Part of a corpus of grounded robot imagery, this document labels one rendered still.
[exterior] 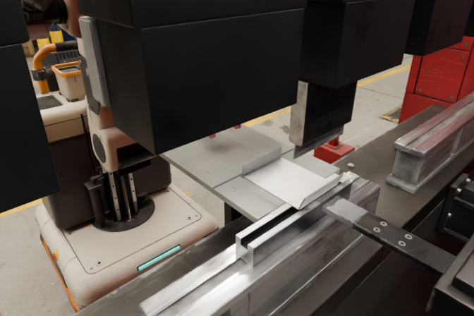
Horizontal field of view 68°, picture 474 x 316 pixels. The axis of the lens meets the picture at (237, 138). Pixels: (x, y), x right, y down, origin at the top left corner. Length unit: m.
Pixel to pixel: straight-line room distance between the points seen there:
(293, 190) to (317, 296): 0.15
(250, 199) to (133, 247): 1.07
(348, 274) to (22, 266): 1.69
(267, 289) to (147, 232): 1.14
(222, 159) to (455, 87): 0.88
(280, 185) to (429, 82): 0.88
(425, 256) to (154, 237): 1.22
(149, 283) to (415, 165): 0.53
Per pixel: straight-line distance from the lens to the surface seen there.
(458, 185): 0.88
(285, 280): 0.48
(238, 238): 0.43
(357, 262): 0.60
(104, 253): 1.52
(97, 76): 0.27
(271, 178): 0.52
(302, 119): 0.39
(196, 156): 0.58
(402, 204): 0.75
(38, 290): 1.89
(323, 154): 2.56
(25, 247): 2.14
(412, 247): 0.45
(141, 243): 1.51
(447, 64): 1.28
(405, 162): 0.78
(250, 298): 0.44
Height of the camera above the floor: 1.29
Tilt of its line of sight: 27 degrees down
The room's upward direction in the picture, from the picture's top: straight up
